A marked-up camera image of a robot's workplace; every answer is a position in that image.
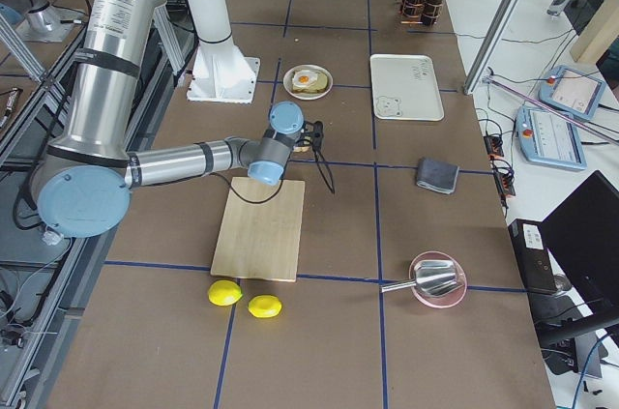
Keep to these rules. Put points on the pink bowl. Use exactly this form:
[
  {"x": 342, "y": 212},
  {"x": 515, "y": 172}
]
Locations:
[{"x": 451, "y": 299}]

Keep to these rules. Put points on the black laptop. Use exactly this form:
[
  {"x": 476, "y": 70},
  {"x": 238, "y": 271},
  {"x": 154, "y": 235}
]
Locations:
[{"x": 581, "y": 233}]

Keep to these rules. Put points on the white bear tray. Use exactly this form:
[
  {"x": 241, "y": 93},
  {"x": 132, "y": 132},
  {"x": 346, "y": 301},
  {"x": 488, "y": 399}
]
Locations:
[{"x": 404, "y": 87}]

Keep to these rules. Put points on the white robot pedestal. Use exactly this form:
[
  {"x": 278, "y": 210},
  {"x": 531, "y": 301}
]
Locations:
[{"x": 220, "y": 72}]

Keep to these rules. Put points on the white round plate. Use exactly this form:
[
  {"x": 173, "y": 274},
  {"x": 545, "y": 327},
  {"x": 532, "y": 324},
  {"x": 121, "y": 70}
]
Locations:
[{"x": 306, "y": 97}]

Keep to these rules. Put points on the fried egg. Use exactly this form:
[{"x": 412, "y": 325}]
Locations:
[{"x": 303, "y": 79}]

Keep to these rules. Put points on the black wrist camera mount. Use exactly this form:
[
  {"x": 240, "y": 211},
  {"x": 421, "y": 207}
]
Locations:
[{"x": 313, "y": 134}]

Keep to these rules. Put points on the yellow lemon right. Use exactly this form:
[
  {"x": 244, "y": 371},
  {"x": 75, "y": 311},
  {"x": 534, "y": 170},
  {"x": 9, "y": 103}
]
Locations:
[{"x": 265, "y": 306}]

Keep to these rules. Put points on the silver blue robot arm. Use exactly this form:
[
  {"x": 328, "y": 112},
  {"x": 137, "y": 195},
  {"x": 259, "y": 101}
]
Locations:
[{"x": 83, "y": 187}]

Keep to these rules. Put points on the yellow lemon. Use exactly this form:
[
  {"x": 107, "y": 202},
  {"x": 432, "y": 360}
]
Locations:
[
  {"x": 265, "y": 306},
  {"x": 224, "y": 293}
]

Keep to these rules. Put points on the yellow lemon left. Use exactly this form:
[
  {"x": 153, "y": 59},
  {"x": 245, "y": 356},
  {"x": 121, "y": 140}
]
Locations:
[{"x": 224, "y": 293}]

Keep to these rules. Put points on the blue teach pendant far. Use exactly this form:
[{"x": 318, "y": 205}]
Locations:
[{"x": 572, "y": 91}]

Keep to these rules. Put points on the bread slice on plate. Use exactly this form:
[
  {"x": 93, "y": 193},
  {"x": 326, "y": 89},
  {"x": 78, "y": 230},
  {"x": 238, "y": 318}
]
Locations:
[{"x": 320, "y": 85}]

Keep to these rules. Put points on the aluminium frame post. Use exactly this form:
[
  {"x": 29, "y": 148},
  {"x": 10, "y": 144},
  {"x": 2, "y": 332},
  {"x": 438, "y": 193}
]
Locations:
[{"x": 493, "y": 36}]

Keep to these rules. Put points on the grey folded cloth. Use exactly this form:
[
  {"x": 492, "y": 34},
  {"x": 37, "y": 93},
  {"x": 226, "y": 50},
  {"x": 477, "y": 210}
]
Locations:
[{"x": 437, "y": 176}]

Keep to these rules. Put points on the blue teach pendant near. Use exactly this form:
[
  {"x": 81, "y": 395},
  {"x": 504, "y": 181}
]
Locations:
[{"x": 547, "y": 139}]

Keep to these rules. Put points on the metal scoop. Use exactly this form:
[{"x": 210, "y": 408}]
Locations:
[{"x": 431, "y": 278}]

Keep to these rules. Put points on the wooden cutting board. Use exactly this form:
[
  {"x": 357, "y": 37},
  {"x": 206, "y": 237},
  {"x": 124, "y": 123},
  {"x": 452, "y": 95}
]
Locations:
[{"x": 260, "y": 231}]

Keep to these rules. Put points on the blue teach pendant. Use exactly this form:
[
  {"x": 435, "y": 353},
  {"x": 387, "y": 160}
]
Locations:
[
  {"x": 572, "y": 91},
  {"x": 547, "y": 139}
]

